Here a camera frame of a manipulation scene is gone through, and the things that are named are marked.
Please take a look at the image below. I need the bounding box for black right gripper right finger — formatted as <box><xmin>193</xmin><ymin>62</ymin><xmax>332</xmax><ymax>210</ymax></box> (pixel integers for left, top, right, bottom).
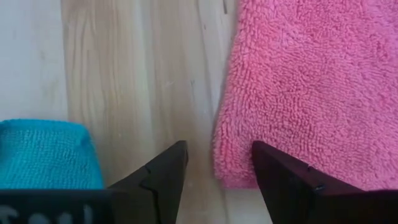
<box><xmin>251</xmin><ymin>140</ymin><xmax>398</xmax><ymax>224</ymax></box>

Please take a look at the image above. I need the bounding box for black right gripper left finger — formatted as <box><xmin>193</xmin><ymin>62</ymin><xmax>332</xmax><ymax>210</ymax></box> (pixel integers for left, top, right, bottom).
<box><xmin>0</xmin><ymin>139</ymin><xmax>189</xmax><ymax>224</ymax></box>

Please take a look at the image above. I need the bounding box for pink microfiber towel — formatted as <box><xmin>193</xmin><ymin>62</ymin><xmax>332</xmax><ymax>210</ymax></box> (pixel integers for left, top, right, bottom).
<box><xmin>211</xmin><ymin>0</ymin><xmax>398</xmax><ymax>191</ymax></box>

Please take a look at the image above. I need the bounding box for blue microfiber towel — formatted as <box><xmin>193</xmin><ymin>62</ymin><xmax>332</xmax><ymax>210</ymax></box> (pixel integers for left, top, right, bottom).
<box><xmin>0</xmin><ymin>118</ymin><xmax>105</xmax><ymax>190</ymax></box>

